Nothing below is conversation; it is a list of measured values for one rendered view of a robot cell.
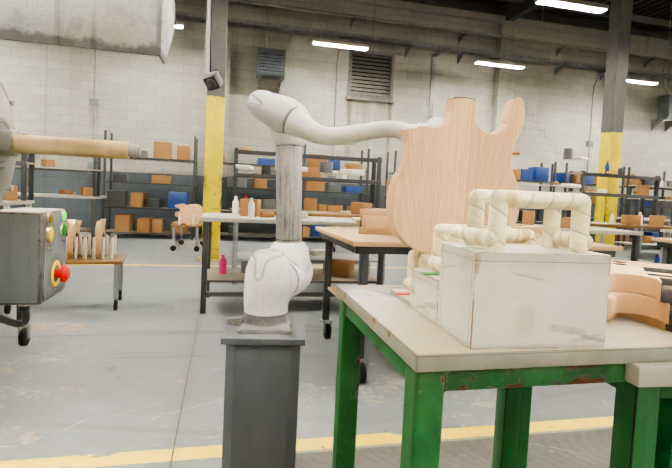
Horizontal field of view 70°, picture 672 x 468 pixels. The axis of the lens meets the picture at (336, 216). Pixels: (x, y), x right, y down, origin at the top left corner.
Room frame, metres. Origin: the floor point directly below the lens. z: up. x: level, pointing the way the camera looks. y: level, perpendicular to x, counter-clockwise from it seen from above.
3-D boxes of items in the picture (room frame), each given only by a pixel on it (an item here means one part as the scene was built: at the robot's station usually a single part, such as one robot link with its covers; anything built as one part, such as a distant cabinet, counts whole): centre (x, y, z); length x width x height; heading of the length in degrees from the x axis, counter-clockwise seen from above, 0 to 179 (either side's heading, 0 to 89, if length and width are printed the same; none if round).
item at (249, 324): (1.67, 0.25, 0.73); 0.22 x 0.18 x 0.06; 96
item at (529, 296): (0.92, -0.36, 1.02); 0.27 x 0.15 x 0.17; 102
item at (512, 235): (1.03, -0.34, 1.12); 0.20 x 0.03 x 0.03; 101
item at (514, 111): (1.25, -0.43, 1.40); 0.07 x 0.04 x 0.10; 102
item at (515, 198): (0.87, -0.37, 1.20); 0.20 x 0.03 x 0.03; 101
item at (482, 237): (0.89, -0.27, 1.12); 0.11 x 0.03 x 0.03; 12
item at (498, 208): (0.85, -0.29, 1.15); 0.03 x 0.03 x 0.09
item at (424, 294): (1.07, -0.33, 0.98); 0.27 x 0.16 x 0.09; 102
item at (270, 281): (1.68, 0.23, 0.87); 0.18 x 0.16 x 0.22; 163
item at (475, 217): (0.93, -0.27, 1.15); 0.03 x 0.03 x 0.09
